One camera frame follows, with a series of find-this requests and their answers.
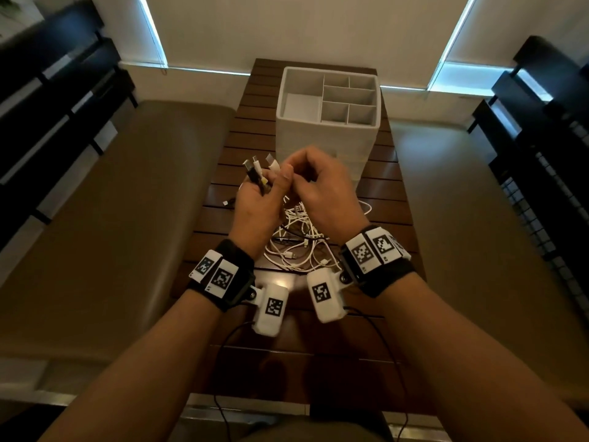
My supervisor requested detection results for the person's right hand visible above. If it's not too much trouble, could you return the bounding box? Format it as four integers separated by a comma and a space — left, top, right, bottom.
281, 146, 370, 245

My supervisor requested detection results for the person's left hand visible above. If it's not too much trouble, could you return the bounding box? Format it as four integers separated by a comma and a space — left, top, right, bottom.
229, 165, 295, 259

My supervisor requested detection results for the black charging cable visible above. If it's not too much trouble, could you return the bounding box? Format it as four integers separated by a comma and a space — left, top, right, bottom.
243, 160, 266, 196

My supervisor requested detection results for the tangle of white charging cables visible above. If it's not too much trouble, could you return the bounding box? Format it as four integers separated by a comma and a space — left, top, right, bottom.
223, 153, 372, 274

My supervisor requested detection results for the person's left forearm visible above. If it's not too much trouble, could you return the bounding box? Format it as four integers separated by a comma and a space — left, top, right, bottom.
39, 290, 224, 442

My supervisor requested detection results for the person's right forearm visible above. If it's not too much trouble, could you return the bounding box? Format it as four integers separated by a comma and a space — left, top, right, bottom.
368, 273, 589, 442

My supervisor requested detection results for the white divided organizer box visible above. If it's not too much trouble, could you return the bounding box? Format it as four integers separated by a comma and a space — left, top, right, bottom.
275, 66, 382, 182

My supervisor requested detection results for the black left wristband with markers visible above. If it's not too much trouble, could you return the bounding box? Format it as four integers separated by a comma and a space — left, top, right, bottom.
188, 239, 256, 313

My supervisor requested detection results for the black wristband with markers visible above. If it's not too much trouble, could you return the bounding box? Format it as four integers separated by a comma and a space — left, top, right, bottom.
188, 239, 256, 313
339, 225, 417, 299

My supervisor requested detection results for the black right wristband with markers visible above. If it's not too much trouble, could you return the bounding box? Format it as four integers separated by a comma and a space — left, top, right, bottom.
339, 225, 417, 299

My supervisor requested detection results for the wide white window blind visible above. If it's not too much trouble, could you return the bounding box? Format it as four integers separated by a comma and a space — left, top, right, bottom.
144, 0, 471, 89

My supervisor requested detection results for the beige bench cushion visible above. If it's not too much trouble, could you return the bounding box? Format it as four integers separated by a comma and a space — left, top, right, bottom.
0, 100, 237, 364
390, 119, 589, 403

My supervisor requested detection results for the black slatted bench backrest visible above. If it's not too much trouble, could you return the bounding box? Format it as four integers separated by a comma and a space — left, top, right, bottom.
467, 35, 589, 320
0, 0, 139, 251

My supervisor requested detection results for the narrow white window blind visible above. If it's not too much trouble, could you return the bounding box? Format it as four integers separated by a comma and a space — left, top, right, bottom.
447, 0, 589, 67

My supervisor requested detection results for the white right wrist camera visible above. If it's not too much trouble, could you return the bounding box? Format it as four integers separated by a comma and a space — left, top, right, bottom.
306, 268, 349, 324

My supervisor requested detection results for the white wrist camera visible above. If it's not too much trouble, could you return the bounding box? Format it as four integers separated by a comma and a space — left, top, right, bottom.
306, 268, 349, 324
250, 282, 290, 338

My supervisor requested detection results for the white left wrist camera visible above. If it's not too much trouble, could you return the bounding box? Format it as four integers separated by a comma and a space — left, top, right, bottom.
250, 282, 290, 338

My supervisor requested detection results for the black left camera cable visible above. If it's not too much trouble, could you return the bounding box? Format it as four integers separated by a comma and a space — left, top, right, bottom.
213, 320, 256, 442

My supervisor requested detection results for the black camera cable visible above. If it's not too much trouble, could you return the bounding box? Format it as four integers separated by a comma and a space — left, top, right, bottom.
213, 320, 256, 442
344, 306, 410, 442

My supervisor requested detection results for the black right camera cable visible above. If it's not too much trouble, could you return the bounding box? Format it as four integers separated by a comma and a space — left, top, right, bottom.
344, 306, 410, 442

